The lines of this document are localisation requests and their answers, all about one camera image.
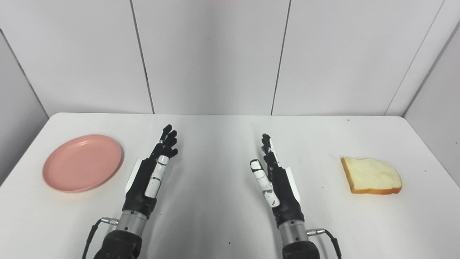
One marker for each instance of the pink round plate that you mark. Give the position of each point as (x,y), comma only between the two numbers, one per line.
(82,163)

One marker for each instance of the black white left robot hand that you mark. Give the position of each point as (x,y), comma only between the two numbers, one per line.
(140,187)

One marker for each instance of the slice of white bread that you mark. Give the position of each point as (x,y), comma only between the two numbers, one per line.
(372,175)

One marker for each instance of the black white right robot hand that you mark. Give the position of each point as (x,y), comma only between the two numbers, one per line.
(284,194)

